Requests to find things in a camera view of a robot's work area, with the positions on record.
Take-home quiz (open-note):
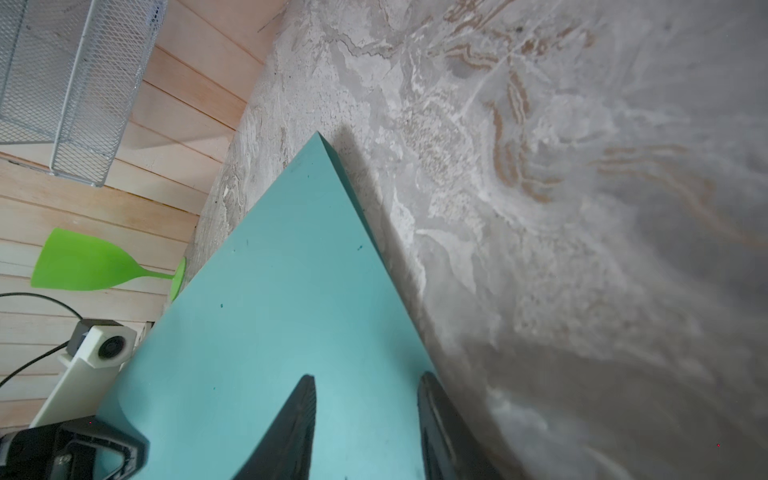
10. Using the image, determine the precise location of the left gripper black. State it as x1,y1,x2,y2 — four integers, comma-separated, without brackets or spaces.
1,416,147,479

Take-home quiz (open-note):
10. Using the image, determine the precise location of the teal paper folder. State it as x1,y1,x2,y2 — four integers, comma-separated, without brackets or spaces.
99,135,433,479

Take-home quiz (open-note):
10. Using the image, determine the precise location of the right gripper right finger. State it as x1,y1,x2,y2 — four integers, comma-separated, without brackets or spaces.
418,372,501,480

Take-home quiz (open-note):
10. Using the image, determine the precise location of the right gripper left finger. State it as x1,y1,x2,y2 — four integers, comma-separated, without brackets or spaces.
234,375,317,480

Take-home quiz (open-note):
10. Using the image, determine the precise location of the green plastic goblet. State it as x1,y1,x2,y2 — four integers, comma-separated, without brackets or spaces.
30,228,186,300

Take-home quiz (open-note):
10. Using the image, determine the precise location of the white wire mesh shelf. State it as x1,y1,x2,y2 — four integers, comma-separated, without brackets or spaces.
1,0,167,187

